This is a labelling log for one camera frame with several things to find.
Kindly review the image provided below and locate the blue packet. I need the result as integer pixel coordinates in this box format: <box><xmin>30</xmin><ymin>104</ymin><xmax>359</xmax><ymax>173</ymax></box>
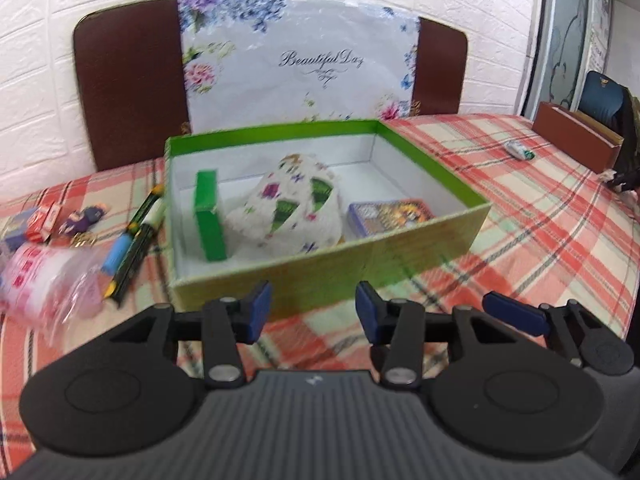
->
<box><xmin>0</xmin><ymin>210</ymin><xmax>37</xmax><ymax>257</ymax></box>

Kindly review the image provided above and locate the black bag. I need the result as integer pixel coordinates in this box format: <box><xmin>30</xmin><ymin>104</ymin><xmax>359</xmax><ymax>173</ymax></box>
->
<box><xmin>606</xmin><ymin>86</ymin><xmax>640</xmax><ymax>194</ymax></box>

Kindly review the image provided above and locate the colourful card pack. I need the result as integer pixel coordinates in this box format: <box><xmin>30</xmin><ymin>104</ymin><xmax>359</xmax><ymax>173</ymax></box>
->
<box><xmin>347</xmin><ymin>199</ymin><xmax>436</xmax><ymax>238</ymax></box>

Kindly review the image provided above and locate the purple doll keychain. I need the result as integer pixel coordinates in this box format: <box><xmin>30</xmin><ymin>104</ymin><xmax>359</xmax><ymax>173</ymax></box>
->
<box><xmin>59</xmin><ymin>203</ymin><xmax>109</xmax><ymax>237</ymax></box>

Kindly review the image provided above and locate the black pen with green label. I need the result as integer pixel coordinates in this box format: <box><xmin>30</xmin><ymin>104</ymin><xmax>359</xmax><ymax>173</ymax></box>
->
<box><xmin>126</xmin><ymin>185</ymin><xmax>166</xmax><ymax>235</ymax></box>

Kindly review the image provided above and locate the pink plastic packet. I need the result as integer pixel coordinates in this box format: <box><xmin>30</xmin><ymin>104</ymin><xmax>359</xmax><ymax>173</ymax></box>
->
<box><xmin>0</xmin><ymin>241</ymin><xmax>109</xmax><ymax>330</ymax></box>

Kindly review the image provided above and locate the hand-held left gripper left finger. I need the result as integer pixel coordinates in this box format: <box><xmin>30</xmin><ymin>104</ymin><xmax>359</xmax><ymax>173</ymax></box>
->
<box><xmin>107</xmin><ymin>280</ymin><xmax>274</xmax><ymax>389</ymax></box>

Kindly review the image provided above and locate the small white green packet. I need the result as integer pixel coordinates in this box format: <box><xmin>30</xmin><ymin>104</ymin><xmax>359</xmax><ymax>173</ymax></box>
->
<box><xmin>504</xmin><ymin>140</ymin><xmax>536</xmax><ymax>161</ymax></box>

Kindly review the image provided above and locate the small green box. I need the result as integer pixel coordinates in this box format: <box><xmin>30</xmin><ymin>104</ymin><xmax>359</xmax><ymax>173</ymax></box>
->
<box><xmin>194</xmin><ymin>170</ymin><xmax>231</xmax><ymax>263</ymax></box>

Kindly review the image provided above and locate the dark blue bag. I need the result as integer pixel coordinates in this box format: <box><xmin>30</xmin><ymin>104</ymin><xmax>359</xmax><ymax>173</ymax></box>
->
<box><xmin>579</xmin><ymin>70</ymin><xmax>627</xmax><ymax>132</ymax></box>

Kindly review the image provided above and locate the green cardboard box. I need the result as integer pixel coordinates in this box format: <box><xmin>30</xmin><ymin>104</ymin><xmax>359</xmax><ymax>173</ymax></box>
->
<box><xmin>164</xmin><ymin>118</ymin><xmax>492</xmax><ymax>322</ymax></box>

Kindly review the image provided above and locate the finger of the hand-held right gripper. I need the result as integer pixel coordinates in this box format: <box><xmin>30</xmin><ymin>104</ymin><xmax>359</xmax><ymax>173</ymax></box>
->
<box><xmin>481</xmin><ymin>291</ymin><xmax>599</xmax><ymax>367</ymax></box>

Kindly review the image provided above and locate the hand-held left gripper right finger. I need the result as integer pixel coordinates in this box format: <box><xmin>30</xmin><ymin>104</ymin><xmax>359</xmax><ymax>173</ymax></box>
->
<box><xmin>354</xmin><ymin>282</ymin><xmax>506</xmax><ymax>389</ymax></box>

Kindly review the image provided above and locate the white floral pouch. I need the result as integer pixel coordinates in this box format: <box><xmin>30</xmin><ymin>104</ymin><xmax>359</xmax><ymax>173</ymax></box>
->
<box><xmin>222</xmin><ymin>152</ymin><xmax>344</xmax><ymax>252</ymax></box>

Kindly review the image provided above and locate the plaid tablecloth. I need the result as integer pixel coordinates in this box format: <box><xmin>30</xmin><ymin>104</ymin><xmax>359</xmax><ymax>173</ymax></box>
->
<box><xmin>0</xmin><ymin>112</ymin><xmax>640</xmax><ymax>480</ymax></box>

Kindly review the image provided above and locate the small red box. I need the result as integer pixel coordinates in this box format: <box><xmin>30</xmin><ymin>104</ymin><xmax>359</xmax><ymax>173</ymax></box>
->
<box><xmin>26</xmin><ymin>202</ymin><xmax>64</xmax><ymax>244</ymax></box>

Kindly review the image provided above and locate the blue tube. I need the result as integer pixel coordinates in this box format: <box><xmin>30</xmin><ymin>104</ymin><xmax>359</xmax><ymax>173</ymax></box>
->
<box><xmin>102</xmin><ymin>234</ymin><xmax>133</xmax><ymax>277</ymax></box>

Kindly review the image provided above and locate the frosted glass door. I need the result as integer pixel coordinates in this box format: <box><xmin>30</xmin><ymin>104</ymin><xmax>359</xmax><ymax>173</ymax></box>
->
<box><xmin>520</xmin><ymin>0</ymin><xmax>617</xmax><ymax>122</ymax></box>

